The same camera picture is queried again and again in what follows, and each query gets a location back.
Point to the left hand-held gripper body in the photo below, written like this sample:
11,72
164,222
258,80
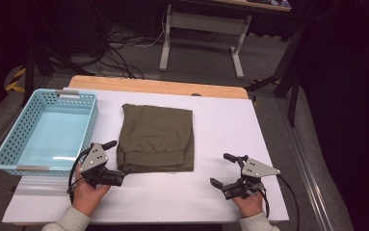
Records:
95,160

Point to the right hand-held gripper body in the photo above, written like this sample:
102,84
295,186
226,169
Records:
256,168

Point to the olive green pants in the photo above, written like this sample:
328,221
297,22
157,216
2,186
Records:
156,134

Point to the blue perforated plastic basket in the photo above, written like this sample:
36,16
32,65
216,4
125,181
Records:
53,138

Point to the person's left hand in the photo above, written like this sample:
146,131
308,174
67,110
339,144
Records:
87,195

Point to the person's right hand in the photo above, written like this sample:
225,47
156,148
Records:
249,205

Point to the black metal stand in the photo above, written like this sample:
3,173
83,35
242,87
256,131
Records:
289,73

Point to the black tripod stand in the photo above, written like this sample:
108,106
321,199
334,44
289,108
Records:
44,61

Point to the yellow black floor tape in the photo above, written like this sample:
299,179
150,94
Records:
15,80

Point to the white table frame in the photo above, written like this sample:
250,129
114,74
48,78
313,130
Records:
204,22

